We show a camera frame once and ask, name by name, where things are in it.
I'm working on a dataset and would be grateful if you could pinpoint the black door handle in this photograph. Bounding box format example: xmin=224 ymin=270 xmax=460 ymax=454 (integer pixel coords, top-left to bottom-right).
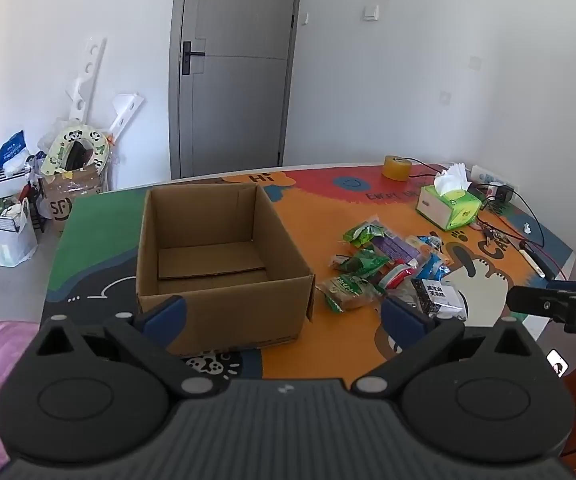
xmin=182 ymin=42 xmax=206 ymax=77

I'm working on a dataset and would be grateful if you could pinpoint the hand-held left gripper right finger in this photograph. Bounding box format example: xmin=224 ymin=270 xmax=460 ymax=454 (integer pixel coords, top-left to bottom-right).
xmin=350 ymin=296 xmax=544 ymax=401

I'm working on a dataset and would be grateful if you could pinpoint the yellow tape roll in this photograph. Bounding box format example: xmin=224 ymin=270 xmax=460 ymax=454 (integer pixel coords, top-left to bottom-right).
xmin=382 ymin=155 xmax=412 ymax=181

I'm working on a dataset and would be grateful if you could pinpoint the grey door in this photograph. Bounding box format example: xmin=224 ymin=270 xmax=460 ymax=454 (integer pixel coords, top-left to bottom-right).
xmin=169 ymin=0 xmax=303 ymax=179

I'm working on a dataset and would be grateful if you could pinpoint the crinkled green snack packet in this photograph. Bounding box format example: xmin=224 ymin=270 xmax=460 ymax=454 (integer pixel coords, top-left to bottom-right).
xmin=343 ymin=217 xmax=393 ymax=248

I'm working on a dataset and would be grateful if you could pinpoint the short white board with holes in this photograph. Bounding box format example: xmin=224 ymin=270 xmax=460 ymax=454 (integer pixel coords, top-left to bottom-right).
xmin=108 ymin=92 xmax=145 ymax=136

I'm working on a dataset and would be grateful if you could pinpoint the black cable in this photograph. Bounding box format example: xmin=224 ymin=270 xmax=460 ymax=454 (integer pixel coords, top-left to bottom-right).
xmin=513 ymin=191 xmax=545 ymax=248
xmin=408 ymin=158 xmax=449 ymax=178

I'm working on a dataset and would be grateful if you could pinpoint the white power strip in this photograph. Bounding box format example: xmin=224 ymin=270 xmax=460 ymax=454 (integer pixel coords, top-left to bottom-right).
xmin=470 ymin=165 xmax=511 ymax=186

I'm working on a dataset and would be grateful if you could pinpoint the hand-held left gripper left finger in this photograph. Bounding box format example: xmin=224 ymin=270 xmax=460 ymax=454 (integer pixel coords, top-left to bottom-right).
xmin=32 ymin=296 xmax=219 ymax=401

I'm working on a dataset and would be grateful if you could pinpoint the white stick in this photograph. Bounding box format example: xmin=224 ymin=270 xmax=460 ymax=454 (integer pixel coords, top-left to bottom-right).
xmin=518 ymin=242 xmax=556 ymax=278

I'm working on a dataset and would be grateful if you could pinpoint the blue plastic bag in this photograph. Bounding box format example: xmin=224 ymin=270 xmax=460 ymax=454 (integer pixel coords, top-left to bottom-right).
xmin=0 ymin=131 xmax=31 ymax=170

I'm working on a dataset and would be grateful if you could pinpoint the purple snack packet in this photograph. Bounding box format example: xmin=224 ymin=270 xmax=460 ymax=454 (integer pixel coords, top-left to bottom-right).
xmin=370 ymin=232 xmax=421 ymax=266

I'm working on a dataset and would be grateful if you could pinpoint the tall white board with holes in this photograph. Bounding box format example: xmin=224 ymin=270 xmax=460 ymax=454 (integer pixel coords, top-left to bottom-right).
xmin=65 ymin=37 xmax=106 ymax=123

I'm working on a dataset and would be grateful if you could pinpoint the white shopping bag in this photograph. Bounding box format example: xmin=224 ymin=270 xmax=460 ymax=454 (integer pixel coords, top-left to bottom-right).
xmin=0 ymin=197 xmax=38 ymax=267

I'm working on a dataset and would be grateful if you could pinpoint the bread packet with green label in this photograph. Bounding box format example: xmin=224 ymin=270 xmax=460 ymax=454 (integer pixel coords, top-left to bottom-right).
xmin=318 ymin=275 xmax=389 ymax=313

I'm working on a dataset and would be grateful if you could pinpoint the red and white snack packet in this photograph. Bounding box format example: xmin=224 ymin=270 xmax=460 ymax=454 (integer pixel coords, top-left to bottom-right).
xmin=380 ymin=262 xmax=419 ymax=291

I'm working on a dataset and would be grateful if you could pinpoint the taped brown cardboard box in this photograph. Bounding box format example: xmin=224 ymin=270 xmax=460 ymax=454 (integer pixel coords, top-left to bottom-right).
xmin=40 ymin=162 xmax=108 ymax=238

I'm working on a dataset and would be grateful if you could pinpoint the small blue white snack packet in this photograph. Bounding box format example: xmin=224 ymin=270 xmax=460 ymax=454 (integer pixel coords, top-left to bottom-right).
xmin=405 ymin=234 xmax=444 ymax=253

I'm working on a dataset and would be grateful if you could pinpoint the green tissue box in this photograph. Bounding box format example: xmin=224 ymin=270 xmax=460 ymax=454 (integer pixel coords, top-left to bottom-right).
xmin=415 ymin=162 xmax=484 ymax=232

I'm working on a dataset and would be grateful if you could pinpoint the black and white snack packet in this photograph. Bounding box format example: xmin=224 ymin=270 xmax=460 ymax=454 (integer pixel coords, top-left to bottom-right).
xmin=410 ymin=279 xmax=469 ymax=321

